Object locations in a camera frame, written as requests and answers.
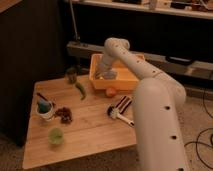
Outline light blue towel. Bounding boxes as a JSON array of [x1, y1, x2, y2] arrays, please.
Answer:
[[101, 69, 117, 80]]

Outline white cup with blue item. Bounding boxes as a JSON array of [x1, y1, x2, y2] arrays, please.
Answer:
[[36, 93, 55, 121]]

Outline upper shelf with items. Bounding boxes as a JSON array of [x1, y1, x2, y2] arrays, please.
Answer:
[[72, 0, 213, 20]]

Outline metal pole stand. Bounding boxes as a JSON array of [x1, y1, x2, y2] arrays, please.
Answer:
[[69, 0, 81, 45]]

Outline dark grape bunch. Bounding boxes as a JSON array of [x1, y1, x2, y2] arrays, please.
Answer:
[[55, 107, 72, 124]]

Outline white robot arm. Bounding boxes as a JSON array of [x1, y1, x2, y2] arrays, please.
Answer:
[[95, 37, 190, 171]]

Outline green plastic cup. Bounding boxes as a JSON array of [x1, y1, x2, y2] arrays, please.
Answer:
[[48, 128, 63, 145]]

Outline black floor cables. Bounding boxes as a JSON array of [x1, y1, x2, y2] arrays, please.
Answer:
[[183, 71, 213, 171]]

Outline orange fruit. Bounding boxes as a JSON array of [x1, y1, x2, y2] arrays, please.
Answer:
[[105, 87, 117, 98]]

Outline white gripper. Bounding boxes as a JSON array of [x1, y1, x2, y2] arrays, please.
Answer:
[[94, 55, 114, 79]]

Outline green chili pepper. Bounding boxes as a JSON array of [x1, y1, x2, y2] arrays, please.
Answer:
[[75, 82, 86, 100]]

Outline yellow plastic tray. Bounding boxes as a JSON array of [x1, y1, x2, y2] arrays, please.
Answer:
[[89, 54, 139, 91]]

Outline grey metal bench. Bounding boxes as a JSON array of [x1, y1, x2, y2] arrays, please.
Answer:
[[67, 41, 213, 80]]

